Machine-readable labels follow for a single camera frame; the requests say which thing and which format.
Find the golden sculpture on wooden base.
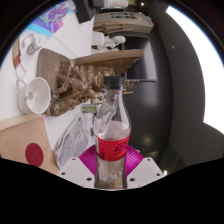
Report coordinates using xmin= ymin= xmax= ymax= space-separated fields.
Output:
xmin=35 ymin=47 xmax=145 ymax=117

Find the light wooden drawing board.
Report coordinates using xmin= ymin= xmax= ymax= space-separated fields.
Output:
xmin=0 ymin=114 xmax=61 ymax=176

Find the green-labelled clear bottle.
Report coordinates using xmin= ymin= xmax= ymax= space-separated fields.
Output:
xmin=81 ymin=104 xmax=99 ymax=114

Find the wooden easel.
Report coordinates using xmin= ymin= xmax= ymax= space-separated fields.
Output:
xmin=123 ymin=79 xmax=136 ymax=96

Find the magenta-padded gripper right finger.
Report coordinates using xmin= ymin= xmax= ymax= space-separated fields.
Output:
xmin=125 ymin=145 xmax=165 ymax=190

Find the small white-lidded paint jar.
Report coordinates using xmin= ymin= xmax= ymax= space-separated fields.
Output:
xmin=26 ymin=33 xmax=48 ymax=56

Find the clear red-labelled drink bottle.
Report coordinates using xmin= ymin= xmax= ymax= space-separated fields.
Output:
xmin=93 ymin=75 xmax=132 ymax=190

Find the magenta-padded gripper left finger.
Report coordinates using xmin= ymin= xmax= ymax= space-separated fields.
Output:
xmin=57 ymin=145 xmax=100 ymax=189

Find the flat round red coaster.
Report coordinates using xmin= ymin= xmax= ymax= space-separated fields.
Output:
xmin=24 ymin=142 xmax=45 ymax=168

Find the white ceramic mug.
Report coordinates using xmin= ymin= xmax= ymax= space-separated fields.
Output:
xmin=16 ymin=76 xmax=52 ymax=116

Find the long ceiling light strip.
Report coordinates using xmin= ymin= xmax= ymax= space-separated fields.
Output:
xmin=165 ymin=4 xmax=224 ymax=134

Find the black wall screen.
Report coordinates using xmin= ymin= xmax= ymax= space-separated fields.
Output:
xmin=128 ymin=34 xmax=158 ymax=83

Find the white cabinet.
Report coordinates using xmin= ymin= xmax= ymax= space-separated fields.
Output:
xmin=93 ymin=9 xmax=156 ymax=34

